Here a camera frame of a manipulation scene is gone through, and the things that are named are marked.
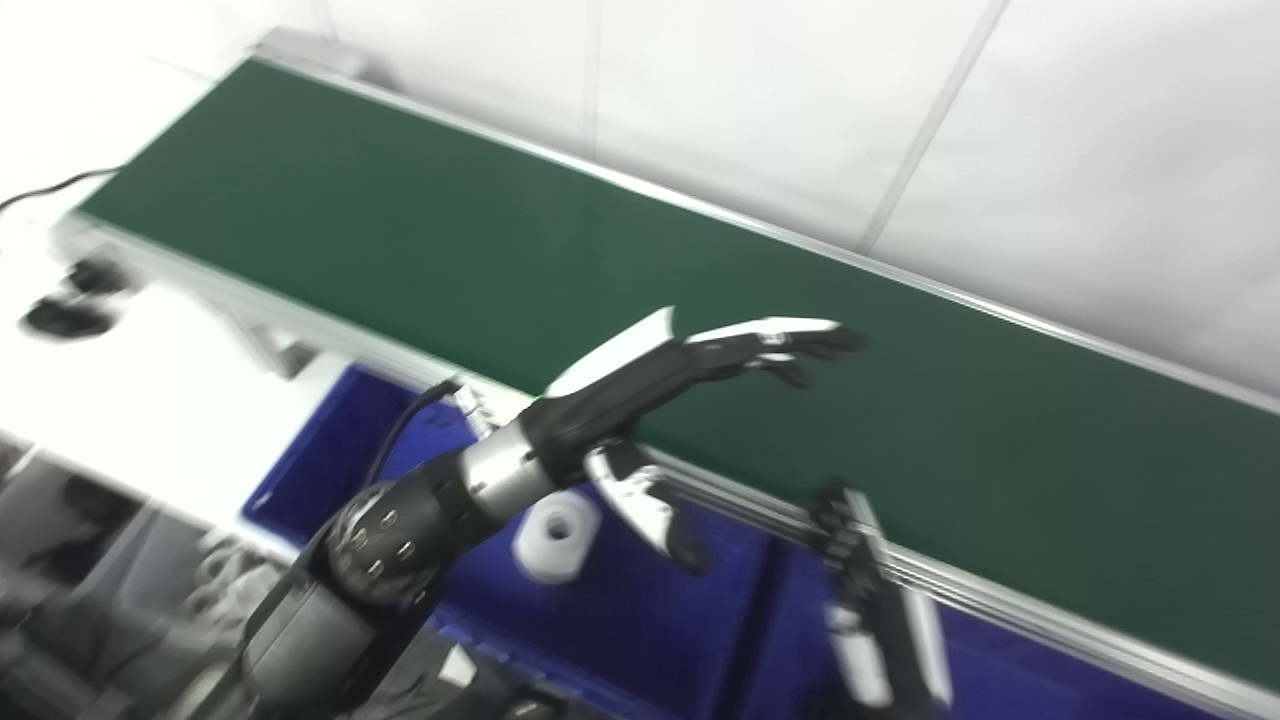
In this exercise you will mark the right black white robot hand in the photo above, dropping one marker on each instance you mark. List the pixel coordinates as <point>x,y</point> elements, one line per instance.
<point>890,630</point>

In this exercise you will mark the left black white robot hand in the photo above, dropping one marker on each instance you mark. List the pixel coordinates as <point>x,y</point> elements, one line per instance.
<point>620,390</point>

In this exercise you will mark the white cylindrical plastic part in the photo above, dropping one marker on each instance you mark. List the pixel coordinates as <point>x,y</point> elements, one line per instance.
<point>555,535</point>

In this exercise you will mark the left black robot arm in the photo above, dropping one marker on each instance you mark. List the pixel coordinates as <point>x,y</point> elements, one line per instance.
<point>400,530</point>

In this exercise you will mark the blue plastic bin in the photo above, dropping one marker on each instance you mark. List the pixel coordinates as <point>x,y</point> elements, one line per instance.
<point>620,630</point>
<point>1010,680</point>

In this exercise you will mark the green conveyor belt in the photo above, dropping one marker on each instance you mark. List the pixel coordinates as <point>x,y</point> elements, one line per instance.
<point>500,250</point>

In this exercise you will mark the black conveyor foot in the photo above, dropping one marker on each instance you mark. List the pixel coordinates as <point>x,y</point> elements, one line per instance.
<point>65,320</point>
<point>98,276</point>

